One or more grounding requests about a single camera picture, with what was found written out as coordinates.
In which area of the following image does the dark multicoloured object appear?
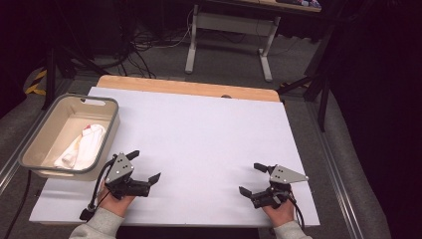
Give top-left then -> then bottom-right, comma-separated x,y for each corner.
275,0 -> 322,9

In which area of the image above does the black metal stand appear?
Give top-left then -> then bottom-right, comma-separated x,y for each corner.
277,26 -> 336,132

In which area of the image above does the aluminium frame rail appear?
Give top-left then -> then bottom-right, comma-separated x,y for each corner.
0,109 -> 46,195
305,101 -> 366,239

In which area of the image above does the white desk frame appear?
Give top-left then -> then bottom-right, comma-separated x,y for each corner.
184,0 -> 322,83

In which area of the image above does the person's right hand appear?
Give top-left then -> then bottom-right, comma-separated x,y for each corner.
262,197 -> 297,228

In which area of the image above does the right hand-held gripper black cable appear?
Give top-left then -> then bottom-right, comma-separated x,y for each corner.
287,192 -> 306,230

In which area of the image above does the tangle of black cables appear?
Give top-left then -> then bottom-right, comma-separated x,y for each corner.
93,6 -> 200,79

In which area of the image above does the white t-shirt with chick print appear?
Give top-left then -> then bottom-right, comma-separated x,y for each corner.
53,123 -> 107,171

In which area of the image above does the thick black floor cable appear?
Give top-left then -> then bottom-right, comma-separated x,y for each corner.
3,170 -> 33,239

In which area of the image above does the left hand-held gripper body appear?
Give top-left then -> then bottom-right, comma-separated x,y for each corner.
105,152 -> 151,201

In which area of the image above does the yellow black hazard tape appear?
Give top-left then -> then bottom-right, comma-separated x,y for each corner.
24,69 -> 48,97

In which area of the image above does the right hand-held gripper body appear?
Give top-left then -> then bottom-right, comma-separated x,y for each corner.
250,164 -> 310,210

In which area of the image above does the person's left hand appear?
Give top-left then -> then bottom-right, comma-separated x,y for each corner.
97,180 -> 137,218

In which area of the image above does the beige bin with grey rim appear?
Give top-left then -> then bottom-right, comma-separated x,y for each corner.
18,93 -> 120,182

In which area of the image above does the black tripod stand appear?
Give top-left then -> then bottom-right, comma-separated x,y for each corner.
41,33 -> 110,111

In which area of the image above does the white floor cable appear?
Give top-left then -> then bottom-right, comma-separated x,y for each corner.
158,8 -> 195,49

